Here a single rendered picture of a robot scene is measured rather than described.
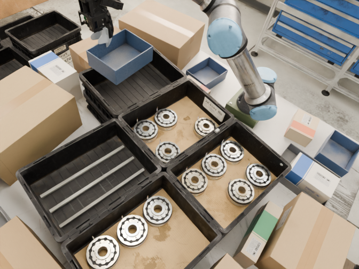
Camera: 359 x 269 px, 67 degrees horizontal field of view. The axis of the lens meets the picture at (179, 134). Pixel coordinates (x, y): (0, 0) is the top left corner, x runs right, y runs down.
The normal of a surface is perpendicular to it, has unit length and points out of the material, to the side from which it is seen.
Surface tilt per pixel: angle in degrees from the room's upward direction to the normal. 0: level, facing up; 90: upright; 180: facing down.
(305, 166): 0
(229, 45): 86
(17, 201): 0
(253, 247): 0
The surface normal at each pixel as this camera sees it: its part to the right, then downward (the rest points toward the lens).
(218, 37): -0.16, 0.76
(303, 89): 0.11, -0.58
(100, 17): 0.77, 0.53
